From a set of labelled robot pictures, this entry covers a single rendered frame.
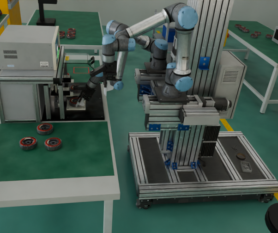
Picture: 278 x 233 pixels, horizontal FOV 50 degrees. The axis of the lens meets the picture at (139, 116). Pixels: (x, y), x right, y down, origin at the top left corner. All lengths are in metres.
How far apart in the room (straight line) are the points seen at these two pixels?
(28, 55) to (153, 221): 1.62
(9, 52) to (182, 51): 1.19
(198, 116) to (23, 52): 1.30
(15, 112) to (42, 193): 0.78
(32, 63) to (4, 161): 0.72
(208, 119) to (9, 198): 1.37
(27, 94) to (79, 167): 0.69
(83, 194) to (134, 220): 0.94
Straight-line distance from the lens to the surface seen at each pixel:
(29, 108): 2.34
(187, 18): 1.83
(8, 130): 2.34
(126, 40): 1.80
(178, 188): 2.61
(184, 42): 1.90
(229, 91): 2.47
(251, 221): 2.89
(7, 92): 2.30
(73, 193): 1.78
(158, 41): 2.57
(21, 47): 2.29
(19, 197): 1.81
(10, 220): 2.73
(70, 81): 2.66
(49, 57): 2.28
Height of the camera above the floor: 2.02
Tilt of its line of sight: 31 degrees down
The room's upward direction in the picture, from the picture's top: 5 degrees clockwise
